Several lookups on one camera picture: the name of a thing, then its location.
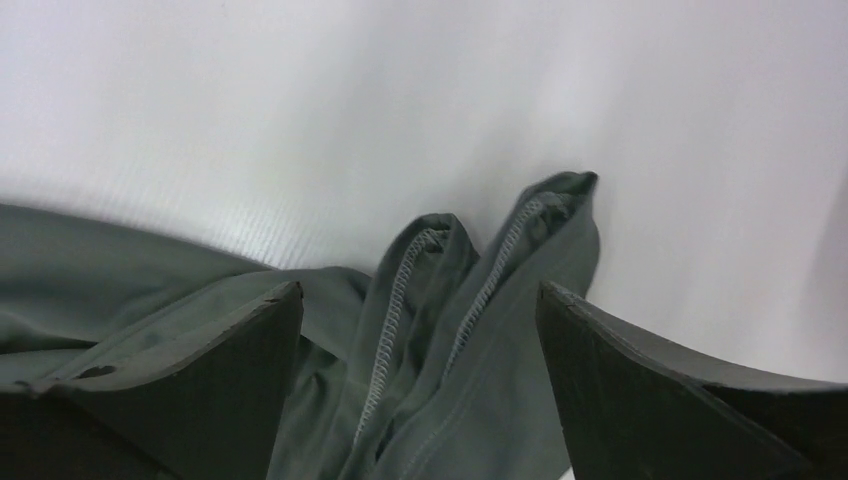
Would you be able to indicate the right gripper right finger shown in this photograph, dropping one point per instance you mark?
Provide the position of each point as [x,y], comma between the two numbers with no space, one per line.
[635,405]

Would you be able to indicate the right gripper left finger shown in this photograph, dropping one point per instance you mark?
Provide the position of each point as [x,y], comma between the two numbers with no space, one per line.
[205,404]

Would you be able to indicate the dark grey t shirt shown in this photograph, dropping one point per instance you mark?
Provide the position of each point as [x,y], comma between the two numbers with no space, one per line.
[429,368]

